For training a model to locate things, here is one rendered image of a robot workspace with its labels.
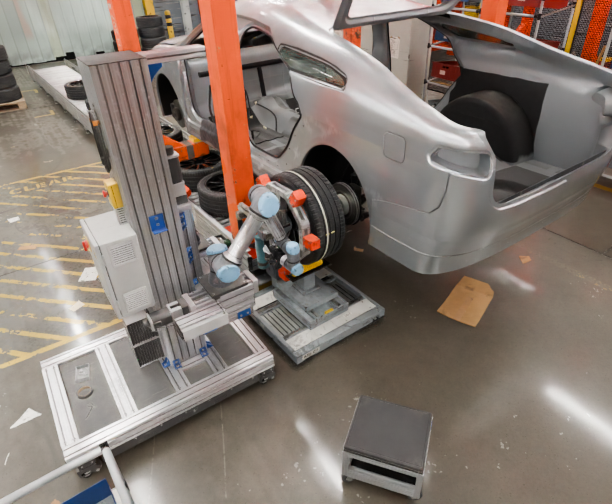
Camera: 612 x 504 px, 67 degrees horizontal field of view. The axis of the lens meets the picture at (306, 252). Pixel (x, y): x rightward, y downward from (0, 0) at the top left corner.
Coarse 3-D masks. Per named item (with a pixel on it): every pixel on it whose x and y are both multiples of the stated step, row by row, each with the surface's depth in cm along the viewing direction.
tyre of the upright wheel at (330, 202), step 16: (272, 176) 315; (288, 176) 299; (304, 176) 299; (320, 176) 301; (304, 192) 289; (320, 192) 293; (320, 208) 290; (336, 208) 297; (320, 224) 290; (336, 224) 297; (320, 240) 295; (336, 240) 304; (320, 256) 307
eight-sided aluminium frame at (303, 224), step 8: (272, 184) 303; (280, 184) 302; (280, 192) 295; (288, 192) 292; (288, 200) 290; (296, 208) 294; (296, 216) 289; (304, 216) 290; (304, 224) 288; (304, 232) 291; (272, 240) 332; (304, 248) 297; (304, 256) 307
